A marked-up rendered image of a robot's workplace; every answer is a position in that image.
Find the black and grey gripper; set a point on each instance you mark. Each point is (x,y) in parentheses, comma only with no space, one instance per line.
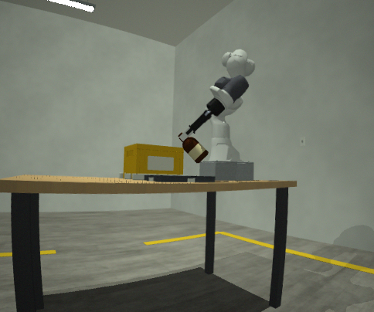
(216,108)

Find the yellow plastic crate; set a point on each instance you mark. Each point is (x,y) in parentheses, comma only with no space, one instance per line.
(153,159)

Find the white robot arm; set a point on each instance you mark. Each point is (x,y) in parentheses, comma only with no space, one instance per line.
(237,66)

